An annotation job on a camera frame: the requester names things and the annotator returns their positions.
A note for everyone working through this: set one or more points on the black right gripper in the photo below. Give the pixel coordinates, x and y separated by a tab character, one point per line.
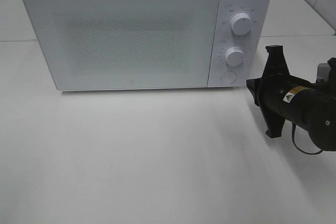
283	97

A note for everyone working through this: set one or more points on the round white door button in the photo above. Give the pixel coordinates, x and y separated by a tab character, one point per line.
228	77

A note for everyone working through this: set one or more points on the white timer knob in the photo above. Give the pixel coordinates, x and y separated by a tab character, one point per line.
234	56

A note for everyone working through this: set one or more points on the white microwave door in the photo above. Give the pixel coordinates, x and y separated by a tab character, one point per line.
125	44

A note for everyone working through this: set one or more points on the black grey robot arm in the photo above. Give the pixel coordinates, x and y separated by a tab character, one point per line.
323	136

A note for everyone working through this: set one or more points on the upper white power knob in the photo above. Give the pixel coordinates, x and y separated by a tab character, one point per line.
241	23

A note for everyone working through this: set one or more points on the white microwave oven body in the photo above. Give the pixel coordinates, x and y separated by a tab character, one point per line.
258	3

